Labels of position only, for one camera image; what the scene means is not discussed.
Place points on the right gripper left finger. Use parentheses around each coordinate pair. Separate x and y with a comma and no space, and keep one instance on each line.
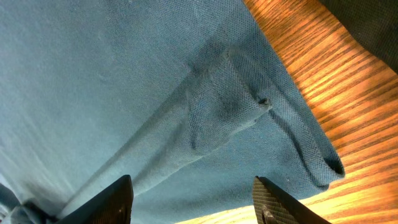
(113,205)

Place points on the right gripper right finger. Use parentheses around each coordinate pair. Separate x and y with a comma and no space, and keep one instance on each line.
(273,205)

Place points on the blue t-shirt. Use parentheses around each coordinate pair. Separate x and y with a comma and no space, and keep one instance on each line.
(188,98)

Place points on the black garment right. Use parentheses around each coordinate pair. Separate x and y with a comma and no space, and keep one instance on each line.
(372,23)

